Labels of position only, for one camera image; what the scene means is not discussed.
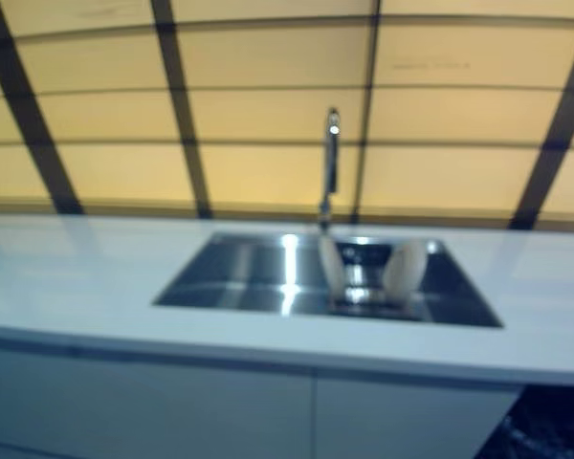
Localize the black sink dish rack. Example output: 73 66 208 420
327 241 425 317

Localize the beige round ceramic plate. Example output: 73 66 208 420
381 238 428 301
317 233 348 300

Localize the stainless steel sink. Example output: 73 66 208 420
151 231 504 330

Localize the built-in dishwasher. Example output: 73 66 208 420
487 384 574 459

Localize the chrome gooseneck faucet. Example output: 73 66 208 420
317 107 342 235

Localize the white cabinet door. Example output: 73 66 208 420
0 343 317 459
314 372 525 459

